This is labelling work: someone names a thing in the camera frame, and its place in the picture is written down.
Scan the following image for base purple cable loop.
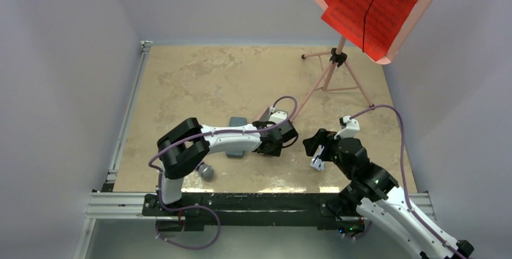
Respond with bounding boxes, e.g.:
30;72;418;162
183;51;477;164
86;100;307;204
153;203;222;251

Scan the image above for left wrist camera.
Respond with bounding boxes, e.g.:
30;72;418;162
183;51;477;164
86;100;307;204
267;107;288;124

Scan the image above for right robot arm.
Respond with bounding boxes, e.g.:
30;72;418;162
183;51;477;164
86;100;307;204
302;129;475;258

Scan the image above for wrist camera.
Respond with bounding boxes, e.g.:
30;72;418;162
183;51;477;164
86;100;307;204
334;115;360;139
267;107;288;124

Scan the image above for teal glasses case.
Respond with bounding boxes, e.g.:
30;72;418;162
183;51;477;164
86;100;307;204
225;117;248;159

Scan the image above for pink glasses case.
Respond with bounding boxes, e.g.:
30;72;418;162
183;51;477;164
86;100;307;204
252;106;272;122

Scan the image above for white folded glasses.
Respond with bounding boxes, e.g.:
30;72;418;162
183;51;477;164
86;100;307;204
310;145;325;171

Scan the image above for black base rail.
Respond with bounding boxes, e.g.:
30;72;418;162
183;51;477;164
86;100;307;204
142;193;366;235

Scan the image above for aluminium frame rail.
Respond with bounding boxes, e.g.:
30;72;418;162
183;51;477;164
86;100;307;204
72;40;449;259

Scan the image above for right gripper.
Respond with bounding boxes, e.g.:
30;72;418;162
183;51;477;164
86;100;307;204
302;128;354;180

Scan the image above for red sheet music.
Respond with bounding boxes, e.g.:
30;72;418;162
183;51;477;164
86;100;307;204
321;0;418;61

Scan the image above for purple microphone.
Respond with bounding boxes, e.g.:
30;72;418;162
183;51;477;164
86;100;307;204
195;161;215;181

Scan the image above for pink music stand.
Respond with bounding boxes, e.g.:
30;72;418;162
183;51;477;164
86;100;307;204
289;0;455;124

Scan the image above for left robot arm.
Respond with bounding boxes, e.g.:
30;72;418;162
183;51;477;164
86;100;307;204
149;117;298;216

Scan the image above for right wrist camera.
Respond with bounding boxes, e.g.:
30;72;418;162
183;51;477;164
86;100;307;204
334;115;360;139

